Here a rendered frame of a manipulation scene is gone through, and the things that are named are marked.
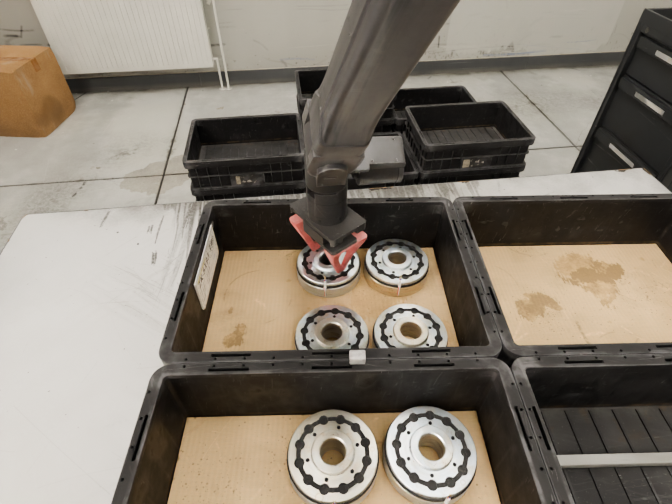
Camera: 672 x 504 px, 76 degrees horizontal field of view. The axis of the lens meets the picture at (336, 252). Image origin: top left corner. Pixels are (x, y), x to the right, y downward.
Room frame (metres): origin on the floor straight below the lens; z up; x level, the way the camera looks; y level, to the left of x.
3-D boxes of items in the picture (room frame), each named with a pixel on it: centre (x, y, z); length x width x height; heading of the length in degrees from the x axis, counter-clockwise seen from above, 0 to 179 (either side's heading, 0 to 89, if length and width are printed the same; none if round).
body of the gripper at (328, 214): (0.48, 0.01, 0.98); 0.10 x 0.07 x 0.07; 40
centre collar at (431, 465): (0.19, -0.11, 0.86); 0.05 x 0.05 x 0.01
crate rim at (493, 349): (0.41, 0.01, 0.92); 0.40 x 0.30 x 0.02; 91
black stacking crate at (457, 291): (0.41, 0.01, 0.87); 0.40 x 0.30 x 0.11; 91
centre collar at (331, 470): (0.19, 0.00, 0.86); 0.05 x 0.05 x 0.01
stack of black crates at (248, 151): (1.36, 0.32, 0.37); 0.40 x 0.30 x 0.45; 97
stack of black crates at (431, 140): (1.46, -0.48, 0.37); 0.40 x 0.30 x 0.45; 97
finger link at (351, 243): (0.47, 0.00, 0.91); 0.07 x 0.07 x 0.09; 40
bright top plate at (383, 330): (0.35, -0.10, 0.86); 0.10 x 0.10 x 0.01
